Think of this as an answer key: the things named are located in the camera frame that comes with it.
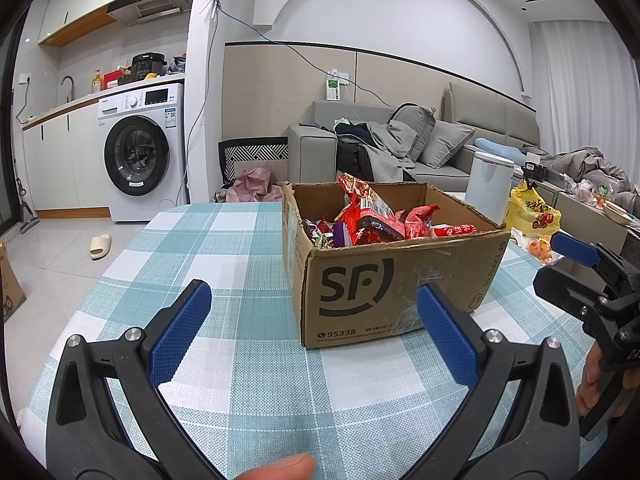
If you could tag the black white patterned bag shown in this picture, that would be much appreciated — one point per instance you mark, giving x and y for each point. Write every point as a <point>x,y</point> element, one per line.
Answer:
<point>250,157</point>

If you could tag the white curtain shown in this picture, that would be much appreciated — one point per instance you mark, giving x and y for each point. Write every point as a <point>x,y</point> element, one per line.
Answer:
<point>575,90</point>

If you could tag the beige slipper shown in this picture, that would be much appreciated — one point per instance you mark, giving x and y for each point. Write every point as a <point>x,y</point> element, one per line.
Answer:
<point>100,247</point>

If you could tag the yellow bottle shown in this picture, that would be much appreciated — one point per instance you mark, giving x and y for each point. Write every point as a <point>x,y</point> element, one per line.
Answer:
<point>96,82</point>

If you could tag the white bin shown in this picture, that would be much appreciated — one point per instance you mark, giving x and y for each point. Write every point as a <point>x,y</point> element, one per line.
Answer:
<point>487,180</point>

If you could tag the cardboard box with green print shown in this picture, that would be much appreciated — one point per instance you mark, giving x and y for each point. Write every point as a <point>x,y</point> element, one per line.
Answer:
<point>10,285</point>

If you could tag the white washing machine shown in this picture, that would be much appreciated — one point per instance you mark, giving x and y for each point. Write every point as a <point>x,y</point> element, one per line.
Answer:
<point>145,160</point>

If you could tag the white green wall device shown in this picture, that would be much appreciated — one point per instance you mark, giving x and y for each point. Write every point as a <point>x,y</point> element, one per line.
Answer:
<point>334,91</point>

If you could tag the grey garment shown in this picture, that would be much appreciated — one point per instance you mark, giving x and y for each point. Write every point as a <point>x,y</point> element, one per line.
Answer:
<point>385,150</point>

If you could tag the black garment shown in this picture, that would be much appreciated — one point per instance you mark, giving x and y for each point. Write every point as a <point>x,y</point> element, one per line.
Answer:
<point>352,155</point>

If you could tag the white orange noodle packet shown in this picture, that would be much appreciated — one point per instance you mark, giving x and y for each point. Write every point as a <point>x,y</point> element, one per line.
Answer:
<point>362,195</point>

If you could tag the stick vacuum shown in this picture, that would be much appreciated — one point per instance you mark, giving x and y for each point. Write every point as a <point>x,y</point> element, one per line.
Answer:
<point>22,195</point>

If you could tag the dark plastic bag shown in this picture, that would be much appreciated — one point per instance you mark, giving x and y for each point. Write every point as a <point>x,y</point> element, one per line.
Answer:
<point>177,64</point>

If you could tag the red white balloon packet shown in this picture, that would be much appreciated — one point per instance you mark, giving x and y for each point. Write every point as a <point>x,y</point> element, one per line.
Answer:
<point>452,230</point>

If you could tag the person's left hand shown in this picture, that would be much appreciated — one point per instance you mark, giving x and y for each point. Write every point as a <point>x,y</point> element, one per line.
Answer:
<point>280,470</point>

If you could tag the steel range hood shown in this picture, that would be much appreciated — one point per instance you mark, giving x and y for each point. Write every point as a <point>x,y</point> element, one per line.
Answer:
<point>150,5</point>

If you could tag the orange tangerine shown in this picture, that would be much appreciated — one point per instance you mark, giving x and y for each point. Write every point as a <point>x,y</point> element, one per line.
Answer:
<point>542,252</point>

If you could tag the brown cardboard box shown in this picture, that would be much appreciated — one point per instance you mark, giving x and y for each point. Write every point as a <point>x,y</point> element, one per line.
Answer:
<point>360,285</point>

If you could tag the white wall cabinets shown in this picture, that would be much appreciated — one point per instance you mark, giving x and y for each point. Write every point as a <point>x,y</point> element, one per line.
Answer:
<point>75,5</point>

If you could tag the grey pillow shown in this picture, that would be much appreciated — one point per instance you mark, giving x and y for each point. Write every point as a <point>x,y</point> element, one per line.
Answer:
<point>415,130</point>
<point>447,142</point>

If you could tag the purple cartoon snack packet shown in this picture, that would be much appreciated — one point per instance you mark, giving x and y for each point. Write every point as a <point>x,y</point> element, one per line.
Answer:
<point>317,232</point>

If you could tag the red box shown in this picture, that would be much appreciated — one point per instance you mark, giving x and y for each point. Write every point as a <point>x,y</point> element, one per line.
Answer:
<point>115,79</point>

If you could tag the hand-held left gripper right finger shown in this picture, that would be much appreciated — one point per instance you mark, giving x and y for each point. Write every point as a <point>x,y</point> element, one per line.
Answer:
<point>445,332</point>

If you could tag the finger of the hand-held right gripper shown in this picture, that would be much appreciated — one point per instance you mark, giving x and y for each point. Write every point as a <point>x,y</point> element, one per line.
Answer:
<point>575,249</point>
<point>565,287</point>

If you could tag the white bowl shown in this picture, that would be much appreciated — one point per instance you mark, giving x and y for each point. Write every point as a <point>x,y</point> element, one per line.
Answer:
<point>617,212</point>

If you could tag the red barcode snack packet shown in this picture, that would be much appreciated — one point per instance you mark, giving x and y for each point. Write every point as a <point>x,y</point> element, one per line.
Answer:
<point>375,231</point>

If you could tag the yellow plastic bag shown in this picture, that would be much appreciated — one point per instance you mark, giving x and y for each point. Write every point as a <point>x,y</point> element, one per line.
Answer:
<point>532,212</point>

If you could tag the small purple snack packet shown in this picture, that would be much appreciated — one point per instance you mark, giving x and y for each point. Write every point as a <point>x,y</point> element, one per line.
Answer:
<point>341,235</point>

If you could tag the curved kitchen faucet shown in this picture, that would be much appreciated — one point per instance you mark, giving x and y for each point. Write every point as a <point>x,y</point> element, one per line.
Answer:
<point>69,82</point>

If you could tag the white kitchen base cabinet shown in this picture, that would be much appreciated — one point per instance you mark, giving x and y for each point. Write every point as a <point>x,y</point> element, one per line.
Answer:
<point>60,160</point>

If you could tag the light blue pillow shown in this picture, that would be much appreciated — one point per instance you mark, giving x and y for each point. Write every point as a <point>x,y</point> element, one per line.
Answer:
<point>497,147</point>

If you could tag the black pressure cooker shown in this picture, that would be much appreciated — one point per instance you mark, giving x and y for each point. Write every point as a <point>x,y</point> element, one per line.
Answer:
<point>149,65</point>

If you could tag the person's right hand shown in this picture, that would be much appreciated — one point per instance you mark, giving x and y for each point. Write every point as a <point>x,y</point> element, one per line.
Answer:
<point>587,385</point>

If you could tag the pink bag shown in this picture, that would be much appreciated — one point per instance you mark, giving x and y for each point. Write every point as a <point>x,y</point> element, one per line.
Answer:
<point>255,182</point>

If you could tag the grey sofa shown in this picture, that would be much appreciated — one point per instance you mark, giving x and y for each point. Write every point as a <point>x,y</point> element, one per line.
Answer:
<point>470,110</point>

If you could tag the grey blanket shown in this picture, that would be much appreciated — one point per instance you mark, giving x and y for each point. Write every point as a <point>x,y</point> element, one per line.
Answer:
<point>590,165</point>

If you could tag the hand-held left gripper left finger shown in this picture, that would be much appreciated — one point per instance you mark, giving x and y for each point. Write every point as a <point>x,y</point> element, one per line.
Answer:
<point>177,332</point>

